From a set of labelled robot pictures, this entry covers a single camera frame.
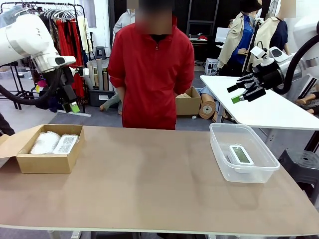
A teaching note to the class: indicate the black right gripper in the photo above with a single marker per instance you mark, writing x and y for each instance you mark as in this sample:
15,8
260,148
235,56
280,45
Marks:
270,76

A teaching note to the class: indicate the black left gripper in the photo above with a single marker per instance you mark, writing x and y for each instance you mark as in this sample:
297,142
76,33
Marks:
68,84

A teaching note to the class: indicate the bubble-wrapped clock with QR label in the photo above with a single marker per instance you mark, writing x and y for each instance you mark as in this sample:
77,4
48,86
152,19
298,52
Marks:
65,144

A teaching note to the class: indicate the plain bubble-wrapped white clock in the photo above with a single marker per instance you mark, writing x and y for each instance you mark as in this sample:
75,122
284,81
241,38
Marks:
45,144

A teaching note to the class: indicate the unwrapped white digital clock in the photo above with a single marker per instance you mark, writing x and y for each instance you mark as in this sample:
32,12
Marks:
240,155

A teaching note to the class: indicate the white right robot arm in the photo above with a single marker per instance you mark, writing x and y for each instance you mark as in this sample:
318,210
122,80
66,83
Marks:
289,65

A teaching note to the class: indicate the person's right forearm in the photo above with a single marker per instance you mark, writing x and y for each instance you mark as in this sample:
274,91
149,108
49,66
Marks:
120,92

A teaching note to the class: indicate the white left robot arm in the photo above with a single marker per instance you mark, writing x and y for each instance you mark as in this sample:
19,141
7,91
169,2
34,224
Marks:
22,39

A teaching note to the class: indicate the black storage bin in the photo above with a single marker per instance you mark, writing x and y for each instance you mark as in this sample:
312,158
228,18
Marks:
93,99

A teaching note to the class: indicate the cream paper roll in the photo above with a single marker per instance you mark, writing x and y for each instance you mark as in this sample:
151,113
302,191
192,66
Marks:
91,81

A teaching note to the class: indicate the white background table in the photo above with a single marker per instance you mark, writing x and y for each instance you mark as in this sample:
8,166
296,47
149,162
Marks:
274,112

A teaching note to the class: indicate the mannequin leg on floor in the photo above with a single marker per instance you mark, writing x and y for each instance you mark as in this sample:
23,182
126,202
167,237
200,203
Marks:
109,102

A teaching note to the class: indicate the grey cardboard tube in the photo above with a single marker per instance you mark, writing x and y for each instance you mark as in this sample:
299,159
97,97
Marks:
99,74

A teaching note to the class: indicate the white computer case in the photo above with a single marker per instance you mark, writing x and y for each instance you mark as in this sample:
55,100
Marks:
211,66

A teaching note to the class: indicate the brown cardboard tube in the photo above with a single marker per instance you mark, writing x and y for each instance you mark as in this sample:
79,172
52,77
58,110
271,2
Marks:
105,79

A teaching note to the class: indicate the brown cardboard spool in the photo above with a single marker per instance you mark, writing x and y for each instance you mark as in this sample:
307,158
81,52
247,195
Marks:
207,109

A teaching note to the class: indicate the mannequin beige coat blue shirt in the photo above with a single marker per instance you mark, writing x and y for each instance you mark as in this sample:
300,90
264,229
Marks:
235,42

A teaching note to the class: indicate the seated mannequin striped clothes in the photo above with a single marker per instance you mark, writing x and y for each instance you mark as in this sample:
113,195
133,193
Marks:
307,100

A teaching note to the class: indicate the mannequin beige vest navy shirt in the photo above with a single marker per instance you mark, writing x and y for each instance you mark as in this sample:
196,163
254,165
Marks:
271,32

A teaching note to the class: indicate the open brown cardboard box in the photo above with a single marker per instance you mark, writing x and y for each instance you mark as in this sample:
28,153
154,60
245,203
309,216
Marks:
49,164

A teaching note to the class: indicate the red hanging garment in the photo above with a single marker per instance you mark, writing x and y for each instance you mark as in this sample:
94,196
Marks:
67,44

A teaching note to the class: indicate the grey plastic stool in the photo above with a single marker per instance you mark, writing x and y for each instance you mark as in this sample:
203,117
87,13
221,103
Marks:
100,52

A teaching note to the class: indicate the small brown cardboard box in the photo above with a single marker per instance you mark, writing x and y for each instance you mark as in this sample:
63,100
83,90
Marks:
188,104

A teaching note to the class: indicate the bystander dark sleeve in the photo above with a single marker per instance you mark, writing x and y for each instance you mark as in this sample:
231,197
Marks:
6,125

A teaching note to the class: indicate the small red cloth item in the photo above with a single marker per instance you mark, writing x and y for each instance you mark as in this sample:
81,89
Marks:
203,37

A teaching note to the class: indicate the cream hanging garment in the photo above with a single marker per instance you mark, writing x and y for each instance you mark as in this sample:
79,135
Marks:
82,32

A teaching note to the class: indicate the black slanted support leg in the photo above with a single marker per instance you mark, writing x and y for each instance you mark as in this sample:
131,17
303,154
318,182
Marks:
312,142

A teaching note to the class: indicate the person in red jacket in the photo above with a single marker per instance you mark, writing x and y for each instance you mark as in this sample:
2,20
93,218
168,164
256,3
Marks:
152,82

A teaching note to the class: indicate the clear plastic container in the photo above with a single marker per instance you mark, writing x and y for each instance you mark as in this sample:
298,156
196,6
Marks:
249,178

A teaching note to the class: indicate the black plastic stool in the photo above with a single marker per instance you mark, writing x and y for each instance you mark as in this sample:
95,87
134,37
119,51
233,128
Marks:
304,164

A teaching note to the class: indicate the figure in grey hoodie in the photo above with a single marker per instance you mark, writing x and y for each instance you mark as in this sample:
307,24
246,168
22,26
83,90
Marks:
123,22

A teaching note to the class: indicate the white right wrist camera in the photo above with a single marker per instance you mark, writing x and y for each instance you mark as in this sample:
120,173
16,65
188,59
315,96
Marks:
258,52

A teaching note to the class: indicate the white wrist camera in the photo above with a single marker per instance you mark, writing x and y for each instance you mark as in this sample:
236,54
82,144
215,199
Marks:
82,71
258,52

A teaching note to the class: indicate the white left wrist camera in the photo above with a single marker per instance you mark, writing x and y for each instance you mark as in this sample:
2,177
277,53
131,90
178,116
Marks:
82,71

